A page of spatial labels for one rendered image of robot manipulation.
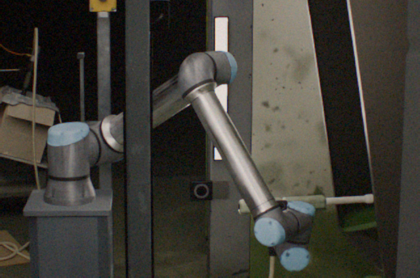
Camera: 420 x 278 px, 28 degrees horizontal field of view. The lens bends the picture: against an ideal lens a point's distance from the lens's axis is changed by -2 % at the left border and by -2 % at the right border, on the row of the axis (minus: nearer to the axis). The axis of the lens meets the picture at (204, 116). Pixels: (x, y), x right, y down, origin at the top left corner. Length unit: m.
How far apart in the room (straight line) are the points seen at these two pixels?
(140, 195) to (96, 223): 1.22
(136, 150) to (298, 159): 2.11
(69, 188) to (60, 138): 0.18
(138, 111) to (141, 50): 0.13
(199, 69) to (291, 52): 1.13
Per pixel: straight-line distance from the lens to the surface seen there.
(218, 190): 3.83
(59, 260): 3.09
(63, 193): 3.07
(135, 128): 1.80
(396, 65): 2.73
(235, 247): 3.91
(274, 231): 2.58
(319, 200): 3.06
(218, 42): 3.71
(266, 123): 3.80
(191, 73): 2.70
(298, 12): 3.77
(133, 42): 1.78
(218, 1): 3.72
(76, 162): 3.06
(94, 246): 3.06
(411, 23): 1.04
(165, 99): 2.93
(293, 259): 2.74
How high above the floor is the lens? 1.42
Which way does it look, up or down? 9 degrees down
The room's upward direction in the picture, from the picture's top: straight up
